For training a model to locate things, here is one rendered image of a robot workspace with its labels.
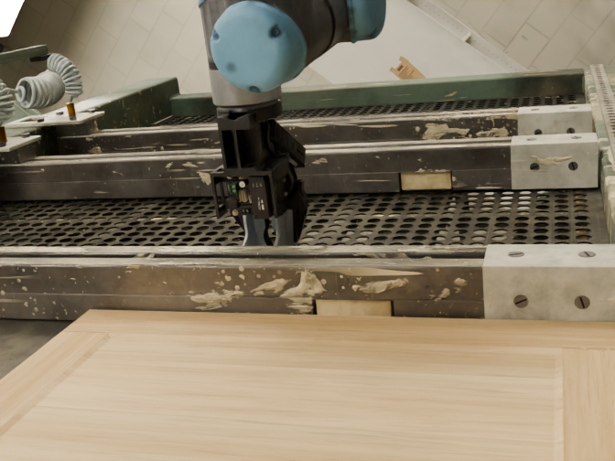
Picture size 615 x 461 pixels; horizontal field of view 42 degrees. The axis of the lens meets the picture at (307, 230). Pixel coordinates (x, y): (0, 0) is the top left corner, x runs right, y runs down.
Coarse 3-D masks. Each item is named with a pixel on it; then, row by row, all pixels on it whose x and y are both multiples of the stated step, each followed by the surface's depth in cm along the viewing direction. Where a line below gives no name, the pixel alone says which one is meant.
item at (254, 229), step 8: (248, 216) 92; (248, 224) 92; (256, 224) 93; (264, 224) 93; (248, 232) 92; (256, 232) 94; (264, 232) 94; (248, 240) 92; (256, 240) 94; (264, 240) 94
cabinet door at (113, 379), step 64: (128, 320) 87; (192, 320) 85; (256, 320) 83; (320, 320) 82; (384, 320) 80; (448, 320) 78; (512, 320) 77; (0, 384) 76; (64, 384) 75; (128, 384) 73; (192, 384) 72; (256, 384) 71; (320, 384) 70; (384, 384) 69; (448, 384) 67; (512, 384) 66; (576, 384) 65; (0, 448) 65; (64, 448) 64; (128, 448) 63; (192, 448) 62; (256, 448) 61; (320, 448) 60; (384, 448) 60; (448, 448) 59; (512, 448) 58; (576, 448) 57
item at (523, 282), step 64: (0, 256) 97; (64, 256) 95; (128, 256) 92; (192, 256) 90; (256, 256) 88; (320, 256) 85; (384, 256) 83; (448, 256) 81; (512, 256) 78; (576, 256) 76; (576, 320) 76
